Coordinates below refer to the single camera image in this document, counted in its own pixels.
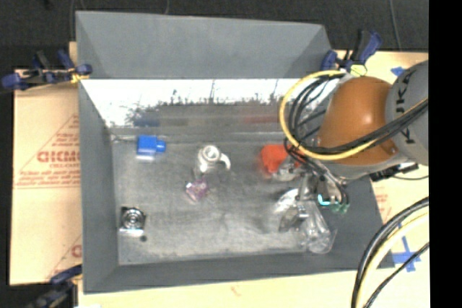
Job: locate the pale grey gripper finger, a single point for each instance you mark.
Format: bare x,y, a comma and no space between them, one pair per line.
291,220

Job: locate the clear round glass thing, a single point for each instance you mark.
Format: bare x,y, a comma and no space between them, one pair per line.
286,199

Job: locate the clear plastic bottle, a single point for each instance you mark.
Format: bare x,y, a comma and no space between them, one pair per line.
317,232

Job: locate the orange plastic thing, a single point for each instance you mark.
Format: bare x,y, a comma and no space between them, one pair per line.
272,156

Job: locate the white spray bottle purple label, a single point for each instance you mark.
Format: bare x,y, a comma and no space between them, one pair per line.
209,157

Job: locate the clear square glass dish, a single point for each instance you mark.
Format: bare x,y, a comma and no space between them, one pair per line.
132,220

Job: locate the blue plastic cap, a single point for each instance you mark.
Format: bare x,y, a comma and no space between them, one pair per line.
148,145

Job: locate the grey metal bin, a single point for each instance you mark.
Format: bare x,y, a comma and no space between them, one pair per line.
202,47

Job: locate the black cylinder on white bracket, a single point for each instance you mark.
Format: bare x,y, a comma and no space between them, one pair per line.
391,171

